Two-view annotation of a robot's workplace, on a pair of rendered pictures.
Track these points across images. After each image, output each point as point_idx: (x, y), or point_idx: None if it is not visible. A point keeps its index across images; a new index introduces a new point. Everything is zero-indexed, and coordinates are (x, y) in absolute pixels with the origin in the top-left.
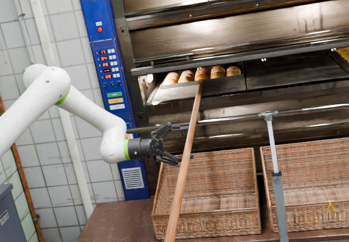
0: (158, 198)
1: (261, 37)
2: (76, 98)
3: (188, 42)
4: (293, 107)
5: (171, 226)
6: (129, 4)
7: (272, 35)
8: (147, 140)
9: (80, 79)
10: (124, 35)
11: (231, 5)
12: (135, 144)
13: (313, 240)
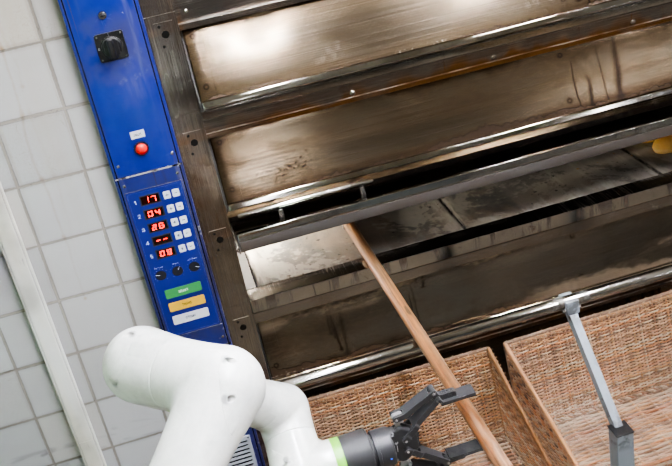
0: None
1: (505, 122)
2: None
3: (349, 151)
4: (561, 251)
5: None
6: (210, 81)
7: (526, 117)
8: (385, 434)
9: (90, 267)
10: (198, 152)
11: (441, 61)
12: (364, 451)
13: None
